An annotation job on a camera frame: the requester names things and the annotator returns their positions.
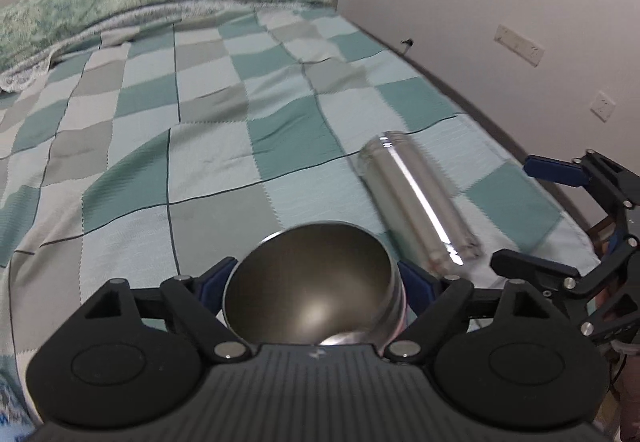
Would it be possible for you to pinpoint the pink steel Happy cup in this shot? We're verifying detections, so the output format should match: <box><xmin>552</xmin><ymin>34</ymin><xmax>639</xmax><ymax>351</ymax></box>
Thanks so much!
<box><xmin>222</xmin><ymin>221</ymin><xmax>407</xmax><ymax>351</ymax></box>

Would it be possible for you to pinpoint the silver steel bottle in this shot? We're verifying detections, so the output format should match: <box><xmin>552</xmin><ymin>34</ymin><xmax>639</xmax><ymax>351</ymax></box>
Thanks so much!
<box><xmin>357</xmin><ymin>130</ymin><xmax>483</xmax><ymax>275</ymax></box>

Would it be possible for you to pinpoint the checkered teal bed blanket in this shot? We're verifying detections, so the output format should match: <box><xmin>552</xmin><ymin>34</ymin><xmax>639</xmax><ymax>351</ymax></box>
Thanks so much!
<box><xmin>1</xmin><ymin>5</ymin><xmax>597</xmax><ymax>441</ymax></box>

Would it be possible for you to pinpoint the small white wall switch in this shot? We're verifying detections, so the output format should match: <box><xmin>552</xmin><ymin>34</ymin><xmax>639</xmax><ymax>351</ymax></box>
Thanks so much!
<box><xmin>589</xmin><ymin>91</ymin><xmax>616</xmax><ymax>123</ymax></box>

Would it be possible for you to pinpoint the white wall socket plate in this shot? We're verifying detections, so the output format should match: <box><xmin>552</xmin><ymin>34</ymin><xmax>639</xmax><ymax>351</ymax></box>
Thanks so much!
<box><xmin>494</xmin><ymin>24</ymin><xmax>544</xmax><ymax>68</ymax></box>

